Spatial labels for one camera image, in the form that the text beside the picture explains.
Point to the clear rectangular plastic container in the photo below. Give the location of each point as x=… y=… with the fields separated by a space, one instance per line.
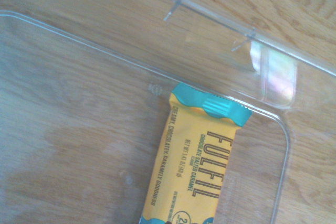
x=278 y=82

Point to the teal and yellow protein bar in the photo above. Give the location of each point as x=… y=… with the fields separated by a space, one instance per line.
x=189 y=161

